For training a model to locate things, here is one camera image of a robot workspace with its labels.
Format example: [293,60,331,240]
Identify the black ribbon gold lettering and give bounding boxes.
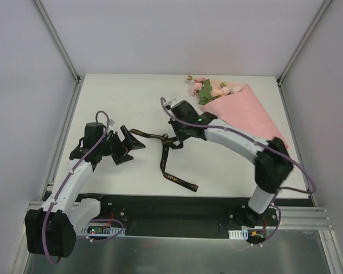
[130,128,198,192]

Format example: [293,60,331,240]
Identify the pink fake flower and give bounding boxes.
[187,75,212,106]

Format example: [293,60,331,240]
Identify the peach fake flower stem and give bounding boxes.
[211,89,224,98]

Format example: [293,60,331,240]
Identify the pale pink fake flower stem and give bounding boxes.
[220,82,244,95]

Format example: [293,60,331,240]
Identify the pink wrapping paper sheet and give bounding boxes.
[200,79,288,147]

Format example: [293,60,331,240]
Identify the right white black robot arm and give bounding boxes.
[162,100,293,228]

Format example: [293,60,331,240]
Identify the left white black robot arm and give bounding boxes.
[25,122,145,258]

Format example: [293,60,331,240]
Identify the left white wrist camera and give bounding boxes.
[108,119,115,127]

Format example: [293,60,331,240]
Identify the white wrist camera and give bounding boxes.
[165,99,180,110]
[108,119,115,127]

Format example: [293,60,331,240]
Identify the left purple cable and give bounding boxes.
[42,110,125,265]

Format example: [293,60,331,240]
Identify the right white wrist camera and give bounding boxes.
[165,99,180,110]

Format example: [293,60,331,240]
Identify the left white cable duct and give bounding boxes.
[78,225,126,237]

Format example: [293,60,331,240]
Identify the white cable duct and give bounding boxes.
[78,225,126,237]
[228,229,248,240]

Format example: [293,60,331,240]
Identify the right white cable duct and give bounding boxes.
[228,229,248,240]

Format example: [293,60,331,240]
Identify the front aluminium rail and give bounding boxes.
[25,201,332,231]

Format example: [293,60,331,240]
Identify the left aluminium frame post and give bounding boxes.
[34,0,81,82]

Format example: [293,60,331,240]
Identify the aluminium frame post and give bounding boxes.
[276,0,333,85]
[34,0,81,82]

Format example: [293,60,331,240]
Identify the right aluminium frame post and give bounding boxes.
[276,0,333,85]

